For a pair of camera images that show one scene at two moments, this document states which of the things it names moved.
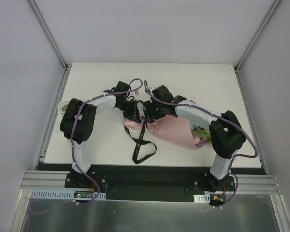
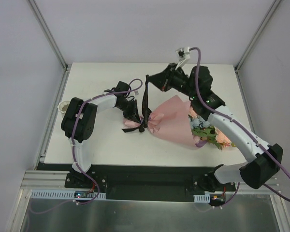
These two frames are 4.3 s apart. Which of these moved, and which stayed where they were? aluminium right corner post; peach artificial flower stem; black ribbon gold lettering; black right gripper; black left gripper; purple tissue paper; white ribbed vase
Moved: black ribbon gold lettering; black right gripper; peach artificial flower stem
Stayed: black left gripper; aluminium right corner post; purple tissue paper; white ribbed vase
